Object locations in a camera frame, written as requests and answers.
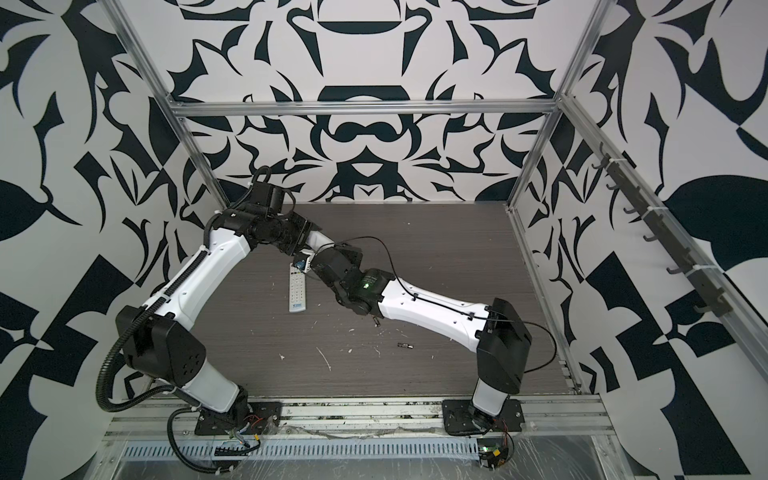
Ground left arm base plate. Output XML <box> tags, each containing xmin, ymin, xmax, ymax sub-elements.
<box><xmin>194</xmin><ymin>401</ymin><xmax>283</xmax><ymax>436</ymax></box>

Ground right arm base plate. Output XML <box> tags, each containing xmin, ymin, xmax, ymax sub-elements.
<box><xmin>441</xmin><ymin>399</ymin><xmax>526</xmax><ymax>436</ymax></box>

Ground black corrugated cable conduit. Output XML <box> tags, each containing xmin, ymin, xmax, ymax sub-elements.
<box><xmin>94</xmin><ymin>167</ymin><xmax>271</xmax><ymax>475</ymax></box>

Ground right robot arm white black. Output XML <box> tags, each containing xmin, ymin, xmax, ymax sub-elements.
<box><xmin>303</xmin><ymin>237</ymin><xmax>532</xmax><ymax>432</ymax></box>

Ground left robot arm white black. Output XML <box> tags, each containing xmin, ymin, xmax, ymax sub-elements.
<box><xmin>96</xmin><ymin>181</ymin><xmax>326</xmax><ymax>427</ymax></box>

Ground small circuit board with wires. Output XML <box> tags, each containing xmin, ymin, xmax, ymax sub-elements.
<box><xmin>478</xmin><ymin>436</ymin><xmax>515</xmax><ymax>470</ymax></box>

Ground white slotted cable duct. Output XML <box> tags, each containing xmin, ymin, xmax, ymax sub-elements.
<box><xmin>119</xmin><ymin>436</ymin><xmax>484</xmax><ymax>462</ymax></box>

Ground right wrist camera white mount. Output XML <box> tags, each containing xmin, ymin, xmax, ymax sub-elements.
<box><xmin>292</xmin><ymin>251</ymin><xmax>314</xmax><ymax>274</ymax></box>

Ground aluminium frame crossbar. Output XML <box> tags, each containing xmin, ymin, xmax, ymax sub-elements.
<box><xmin>170</xmin><ymin>99</ymin><xmax>556</xmax><ymax>118</ymax></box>

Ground white remote control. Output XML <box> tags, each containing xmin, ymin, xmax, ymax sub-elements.
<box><xmin>288</xmin><ymin>265</ymin><xmax>307</xmax><ymax>313</ymax></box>

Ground white remote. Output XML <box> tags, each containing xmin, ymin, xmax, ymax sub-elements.
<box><xmin>305</xmin><ymin>230</ymin><xmax>335</xmax><ymax>252</ymax></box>

